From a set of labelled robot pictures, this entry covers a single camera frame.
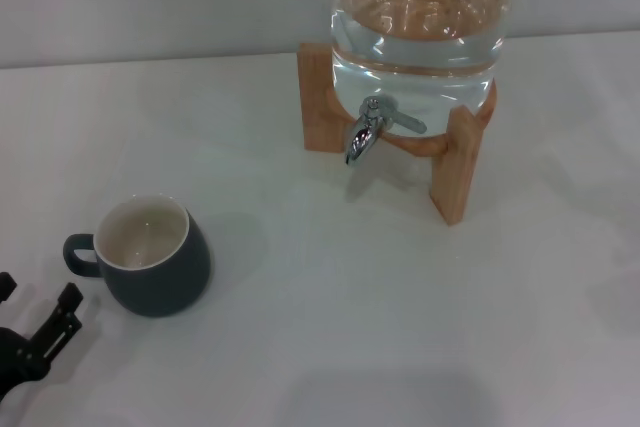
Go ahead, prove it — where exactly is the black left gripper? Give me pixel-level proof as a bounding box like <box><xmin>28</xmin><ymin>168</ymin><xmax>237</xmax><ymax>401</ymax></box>
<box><xmin>0</xmin><ymin>271</ymin><xmax>85</xmax><ymax>396</ymax></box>

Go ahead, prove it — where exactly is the dark teal ceramic mug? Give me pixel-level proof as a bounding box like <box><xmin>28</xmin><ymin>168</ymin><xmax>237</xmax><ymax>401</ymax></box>
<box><xmin>62</xmin><ymin>193</ymin><xmax>212</xmax><ymax>319</ymax></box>

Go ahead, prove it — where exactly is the chrome faucet tap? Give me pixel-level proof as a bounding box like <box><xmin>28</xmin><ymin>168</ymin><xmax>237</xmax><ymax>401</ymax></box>
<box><xmin>343</xmin><ymin>95</ymin><xmax>428</xmax><ymax>167</ymax></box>

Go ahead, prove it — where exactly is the wooden dispenser stand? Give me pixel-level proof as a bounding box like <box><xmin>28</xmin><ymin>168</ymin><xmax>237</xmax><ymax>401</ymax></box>
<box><xmin>296</xmin><ymin>42</ymin><xmax>500</xmax><ymax>227</ymax></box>

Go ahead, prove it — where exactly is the clear glass water dispenser jar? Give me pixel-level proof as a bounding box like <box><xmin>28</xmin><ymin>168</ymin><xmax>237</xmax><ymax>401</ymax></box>
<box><xmin>329</xmin><ymin>0</ymin><xmax>510</xmax><ymax>140</ymax></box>

